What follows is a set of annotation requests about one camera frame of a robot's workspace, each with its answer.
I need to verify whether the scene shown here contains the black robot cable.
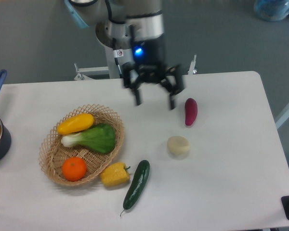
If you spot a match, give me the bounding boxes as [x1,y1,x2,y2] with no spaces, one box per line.
[112,38,124,79]

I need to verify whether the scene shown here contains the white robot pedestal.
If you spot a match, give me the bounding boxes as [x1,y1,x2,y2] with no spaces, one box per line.
[104,46,133,79]

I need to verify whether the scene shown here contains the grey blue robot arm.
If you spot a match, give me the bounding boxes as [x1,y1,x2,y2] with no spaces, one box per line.
[64,0,184,109]

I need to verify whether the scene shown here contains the white metal base frame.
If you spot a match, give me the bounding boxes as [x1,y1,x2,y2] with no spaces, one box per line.
[74,54,197,81]

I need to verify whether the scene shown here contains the yellow mango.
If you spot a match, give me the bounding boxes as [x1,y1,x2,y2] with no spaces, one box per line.
[57,113,94,135]

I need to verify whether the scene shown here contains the beige round bun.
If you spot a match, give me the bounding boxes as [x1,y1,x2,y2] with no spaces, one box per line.
[167,136,191,159]

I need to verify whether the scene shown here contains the woven wicker basket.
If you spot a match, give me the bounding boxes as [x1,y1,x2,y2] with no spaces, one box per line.
[39,104,125,187]

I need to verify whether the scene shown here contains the yellow bell pepper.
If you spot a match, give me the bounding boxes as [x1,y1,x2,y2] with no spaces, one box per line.
[100,162,130,187]

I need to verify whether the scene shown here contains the blue plastic bag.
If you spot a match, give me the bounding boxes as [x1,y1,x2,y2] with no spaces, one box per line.
[253,0,289,22]

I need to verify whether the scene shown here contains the purple sweet potato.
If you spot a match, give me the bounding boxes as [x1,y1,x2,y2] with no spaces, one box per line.
[184,98,198,126]

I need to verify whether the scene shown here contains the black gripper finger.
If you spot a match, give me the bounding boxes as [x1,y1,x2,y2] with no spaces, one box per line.
[122,63,145,106]
[159,64,185,110]

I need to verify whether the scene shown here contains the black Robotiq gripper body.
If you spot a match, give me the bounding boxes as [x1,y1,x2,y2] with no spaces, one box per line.
[131,34,166,85]

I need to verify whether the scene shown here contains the orange tangerine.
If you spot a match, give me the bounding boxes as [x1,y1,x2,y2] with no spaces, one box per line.
[62,157,87,182]

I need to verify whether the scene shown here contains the dark green cucumber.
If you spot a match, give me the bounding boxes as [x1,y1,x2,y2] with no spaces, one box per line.
[120,160,150,216]

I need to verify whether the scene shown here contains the green bok choy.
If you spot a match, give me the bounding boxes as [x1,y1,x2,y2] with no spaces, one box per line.
[61,123,116,154]

